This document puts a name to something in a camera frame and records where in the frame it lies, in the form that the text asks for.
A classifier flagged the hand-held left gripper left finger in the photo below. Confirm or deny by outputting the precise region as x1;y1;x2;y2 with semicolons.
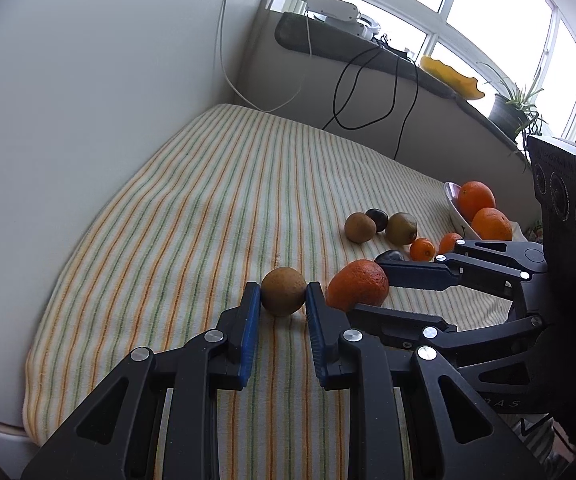
20;281;261;480

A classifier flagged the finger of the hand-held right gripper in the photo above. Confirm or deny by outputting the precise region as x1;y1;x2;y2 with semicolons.
346;302;548;371
375;239;548;306

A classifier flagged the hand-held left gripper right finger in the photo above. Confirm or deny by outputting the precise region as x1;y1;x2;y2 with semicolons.
305;281;541;480

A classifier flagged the small mandarin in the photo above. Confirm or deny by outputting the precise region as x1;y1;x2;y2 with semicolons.
410;238;435;262

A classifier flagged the mandarin with stem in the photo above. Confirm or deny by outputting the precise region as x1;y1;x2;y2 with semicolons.
438;232;463;256

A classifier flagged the green kiwi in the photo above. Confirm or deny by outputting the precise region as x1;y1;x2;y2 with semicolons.
386;212;418;246

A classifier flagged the brown kiwi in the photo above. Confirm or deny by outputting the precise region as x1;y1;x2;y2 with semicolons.
260;267;307;318
344;212;377;244

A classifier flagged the floral white plate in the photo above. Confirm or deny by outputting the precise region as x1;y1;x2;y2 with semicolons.
444;181;526;242

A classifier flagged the large orange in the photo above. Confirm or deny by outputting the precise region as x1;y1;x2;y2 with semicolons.
456;180;496;218
470;207;513;242

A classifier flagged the potted spider plant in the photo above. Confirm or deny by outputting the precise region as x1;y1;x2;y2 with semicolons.
478;60;551;158

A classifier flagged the striped tablecloth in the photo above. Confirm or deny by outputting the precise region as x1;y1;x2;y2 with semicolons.
24;103;543;480

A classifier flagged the yellow bowl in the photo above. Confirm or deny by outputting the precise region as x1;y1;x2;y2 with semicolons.
419;55;486;100

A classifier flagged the striped blue white clothing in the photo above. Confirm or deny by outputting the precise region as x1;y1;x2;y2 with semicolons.
518;412;576;480

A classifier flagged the white charger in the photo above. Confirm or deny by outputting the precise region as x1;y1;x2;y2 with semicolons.
305;0;361;23

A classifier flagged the black cable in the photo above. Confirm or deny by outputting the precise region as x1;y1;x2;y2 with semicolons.
323;45;401;131
393;55;421;161

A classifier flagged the white window frame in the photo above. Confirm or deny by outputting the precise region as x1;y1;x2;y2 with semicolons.
268;0;576;161

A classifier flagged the white cable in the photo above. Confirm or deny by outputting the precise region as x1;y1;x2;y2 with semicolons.
218;0;313;114

